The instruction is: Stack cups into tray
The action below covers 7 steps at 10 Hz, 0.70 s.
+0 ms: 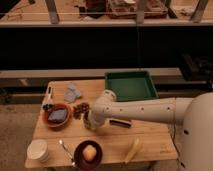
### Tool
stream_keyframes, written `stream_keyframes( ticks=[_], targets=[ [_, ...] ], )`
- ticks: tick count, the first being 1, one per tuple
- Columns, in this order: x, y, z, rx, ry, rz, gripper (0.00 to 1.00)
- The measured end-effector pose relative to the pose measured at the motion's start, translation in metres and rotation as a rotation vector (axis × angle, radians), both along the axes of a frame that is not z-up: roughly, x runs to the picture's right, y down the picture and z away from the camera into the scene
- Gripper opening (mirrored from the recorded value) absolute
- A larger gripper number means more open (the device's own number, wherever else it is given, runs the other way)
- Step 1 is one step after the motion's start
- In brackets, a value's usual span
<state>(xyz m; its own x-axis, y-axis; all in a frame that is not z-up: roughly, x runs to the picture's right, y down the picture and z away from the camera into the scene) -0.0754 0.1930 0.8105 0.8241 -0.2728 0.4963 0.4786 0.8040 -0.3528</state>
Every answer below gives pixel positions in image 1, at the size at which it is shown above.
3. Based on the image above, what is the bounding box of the green plastic cup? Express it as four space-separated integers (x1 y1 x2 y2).
83 112 91 130

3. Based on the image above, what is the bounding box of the yellow apple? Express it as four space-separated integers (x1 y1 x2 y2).
83 145 97 162

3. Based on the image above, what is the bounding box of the orange bowl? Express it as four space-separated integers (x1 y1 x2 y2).
42 103 72 129

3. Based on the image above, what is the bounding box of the dark red plate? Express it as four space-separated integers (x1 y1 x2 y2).
74 140 103 171

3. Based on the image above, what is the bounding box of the bunch of dark grapes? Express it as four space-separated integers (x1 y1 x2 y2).
73 102 90 119

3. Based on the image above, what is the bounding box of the blue sponge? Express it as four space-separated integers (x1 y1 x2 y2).
48 109 67 123

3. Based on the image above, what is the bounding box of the black cable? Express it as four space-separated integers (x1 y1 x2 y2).
169 123 186 171

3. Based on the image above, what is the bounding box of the yellow banana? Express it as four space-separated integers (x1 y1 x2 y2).
124 138 141 163

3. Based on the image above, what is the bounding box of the crumpled light blue cloth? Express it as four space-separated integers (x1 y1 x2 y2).
64 83 82 103

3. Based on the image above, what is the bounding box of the metal spoon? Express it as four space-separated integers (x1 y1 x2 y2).
59 139 76 167

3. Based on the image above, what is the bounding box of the striped red white block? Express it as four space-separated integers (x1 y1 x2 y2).
109 120 131 128

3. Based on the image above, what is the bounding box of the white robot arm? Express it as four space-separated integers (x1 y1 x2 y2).
88 90 213 171

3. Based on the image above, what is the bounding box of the green plastic tray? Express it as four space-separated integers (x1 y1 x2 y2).
105 71 158 102

